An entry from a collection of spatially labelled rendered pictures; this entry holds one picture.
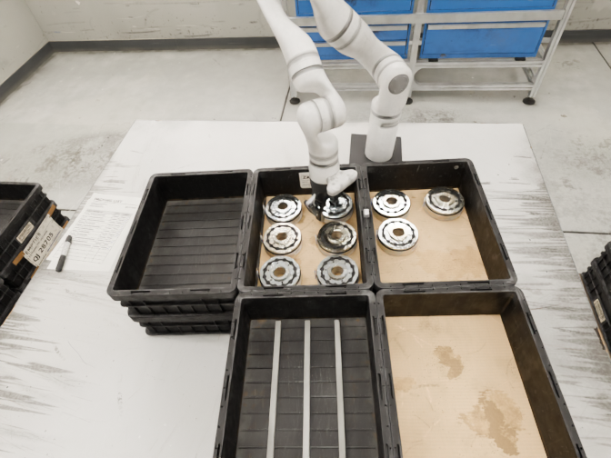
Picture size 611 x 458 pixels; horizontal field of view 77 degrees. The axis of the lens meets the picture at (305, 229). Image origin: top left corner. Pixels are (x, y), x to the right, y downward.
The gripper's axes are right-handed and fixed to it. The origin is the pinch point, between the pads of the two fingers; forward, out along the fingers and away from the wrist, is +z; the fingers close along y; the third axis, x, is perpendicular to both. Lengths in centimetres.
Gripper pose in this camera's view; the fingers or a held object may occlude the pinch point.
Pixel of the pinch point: (325, 211)
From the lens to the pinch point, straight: 107.1
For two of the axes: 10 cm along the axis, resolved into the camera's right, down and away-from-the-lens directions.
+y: -7.3, 5.7, -3.9
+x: 6.8, 5.3, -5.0
